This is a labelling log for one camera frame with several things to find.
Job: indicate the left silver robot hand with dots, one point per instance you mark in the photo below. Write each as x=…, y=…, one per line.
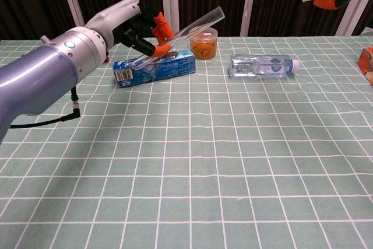
x=116, y=15

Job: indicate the clear glass test tube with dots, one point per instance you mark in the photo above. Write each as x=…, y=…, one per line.
x=204, y=20

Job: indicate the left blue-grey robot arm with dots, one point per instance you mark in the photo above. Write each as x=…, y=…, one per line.
x=38, y=68

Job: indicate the orange carton box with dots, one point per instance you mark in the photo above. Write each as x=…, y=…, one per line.
x=367, y=62

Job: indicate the blue Oreo cookie box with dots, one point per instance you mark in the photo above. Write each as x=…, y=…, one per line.
x=175, y=68

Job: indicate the clear jar of rubber bands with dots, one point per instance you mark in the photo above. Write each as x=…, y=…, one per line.
x=204, y=50

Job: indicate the clear plastic water bottle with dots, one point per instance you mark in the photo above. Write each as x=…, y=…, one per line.
x=262, y=66

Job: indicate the green checked tablecloth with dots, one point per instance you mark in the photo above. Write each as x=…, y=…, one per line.
x=233, y=173

